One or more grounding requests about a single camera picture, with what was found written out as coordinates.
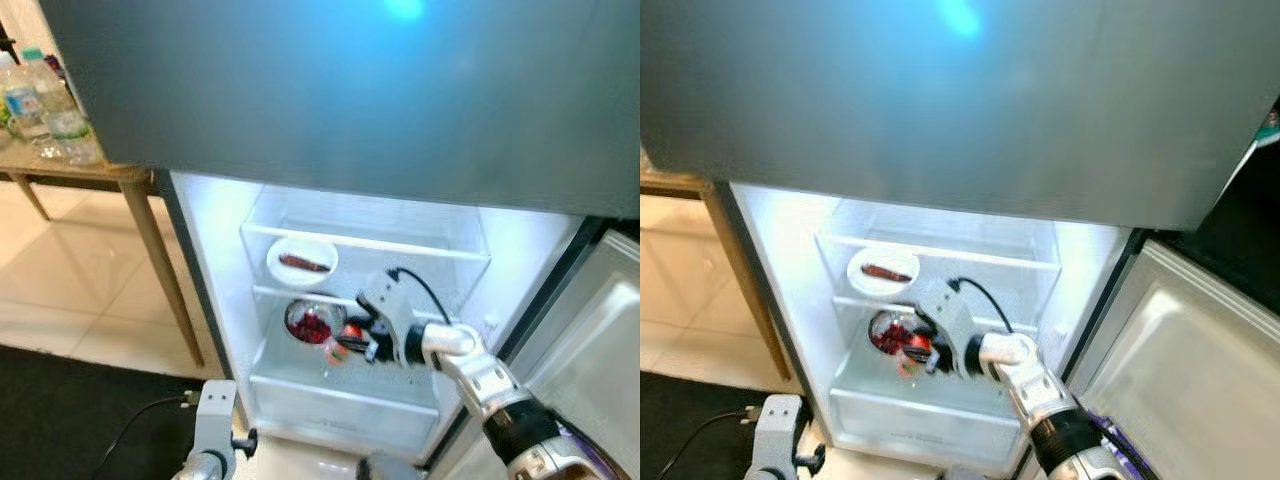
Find white round plate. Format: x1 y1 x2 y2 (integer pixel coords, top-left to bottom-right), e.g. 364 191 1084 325
847 246 921 298
266 237 339 288

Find light wooden table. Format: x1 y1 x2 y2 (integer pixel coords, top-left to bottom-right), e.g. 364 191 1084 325
0 130 206 367
640 168 791 381

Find steel bowl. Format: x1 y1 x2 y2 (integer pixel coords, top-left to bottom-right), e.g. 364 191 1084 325
868 308 931 358
284 298 348 347

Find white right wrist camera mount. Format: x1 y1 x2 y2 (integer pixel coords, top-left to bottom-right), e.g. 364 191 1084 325
915 280 986 376
357 270 426 366

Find orange cap seasoning shaker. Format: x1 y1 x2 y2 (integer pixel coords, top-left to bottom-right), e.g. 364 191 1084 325
895 330 939 381
322 318 373 369

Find teal cap water bottle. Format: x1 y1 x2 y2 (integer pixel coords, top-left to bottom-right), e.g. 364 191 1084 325
20 45 101 166

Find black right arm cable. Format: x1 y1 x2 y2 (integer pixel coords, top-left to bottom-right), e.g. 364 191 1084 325
388 267 453 326
945 277 1016 336

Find dark grey fridge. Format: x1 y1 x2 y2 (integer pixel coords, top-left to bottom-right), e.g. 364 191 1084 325
38 0 641 471
640 0 1280 480

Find glass fridge shelf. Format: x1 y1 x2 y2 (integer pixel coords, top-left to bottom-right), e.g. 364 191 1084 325
240 190 491 263
250 262 481 311
815 200 1063 273
830 272 1051 321

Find red berries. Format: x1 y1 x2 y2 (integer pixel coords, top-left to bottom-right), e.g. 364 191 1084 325
290 308 333 345
873 318 916 355

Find black floor mat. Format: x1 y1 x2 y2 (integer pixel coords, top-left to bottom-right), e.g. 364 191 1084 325
640 372 791 480
0 345 226 480

